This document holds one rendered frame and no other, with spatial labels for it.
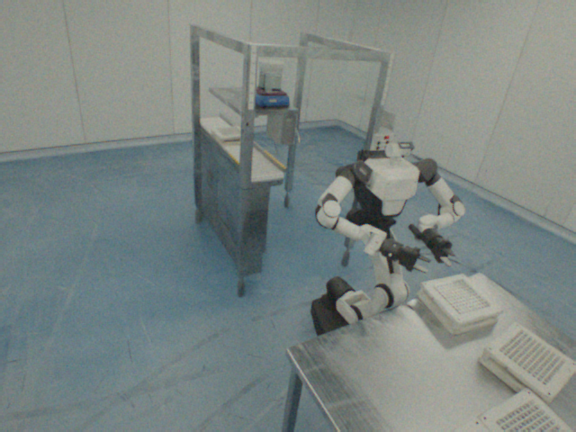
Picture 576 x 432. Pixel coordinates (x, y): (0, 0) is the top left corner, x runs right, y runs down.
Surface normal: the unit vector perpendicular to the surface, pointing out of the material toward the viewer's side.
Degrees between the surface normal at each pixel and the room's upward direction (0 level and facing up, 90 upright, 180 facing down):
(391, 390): 0
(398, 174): 45
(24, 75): 90
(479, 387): 0
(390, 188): 90
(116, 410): 0
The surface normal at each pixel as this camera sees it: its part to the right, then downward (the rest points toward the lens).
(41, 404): 0.11, -0.87
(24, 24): 0.55, 0.46
